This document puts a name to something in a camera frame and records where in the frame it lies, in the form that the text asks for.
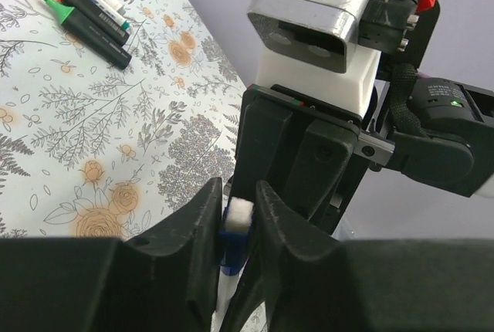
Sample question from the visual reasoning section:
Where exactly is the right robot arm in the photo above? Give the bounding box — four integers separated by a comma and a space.
230, 0, 493, 232

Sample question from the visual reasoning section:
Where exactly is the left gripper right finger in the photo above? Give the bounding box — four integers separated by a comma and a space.
222, 181, 493, 331

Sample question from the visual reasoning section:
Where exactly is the green capped black highlighter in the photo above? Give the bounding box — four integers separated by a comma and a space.
43, 0, 132, 69

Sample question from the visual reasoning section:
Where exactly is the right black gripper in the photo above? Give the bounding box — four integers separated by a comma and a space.
231, 0, 443, 229

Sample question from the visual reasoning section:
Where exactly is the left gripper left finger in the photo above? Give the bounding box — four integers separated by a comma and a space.
1, 178, 222, 331

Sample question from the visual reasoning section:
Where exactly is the floral tablecloth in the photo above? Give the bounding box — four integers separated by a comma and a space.
1, 0, 245, 239

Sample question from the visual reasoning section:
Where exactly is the orange black highlighter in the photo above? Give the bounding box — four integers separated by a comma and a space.
60, 0, 130, 46

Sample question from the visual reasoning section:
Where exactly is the blue capped white pen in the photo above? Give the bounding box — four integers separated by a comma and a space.
213, 197, 254, 331

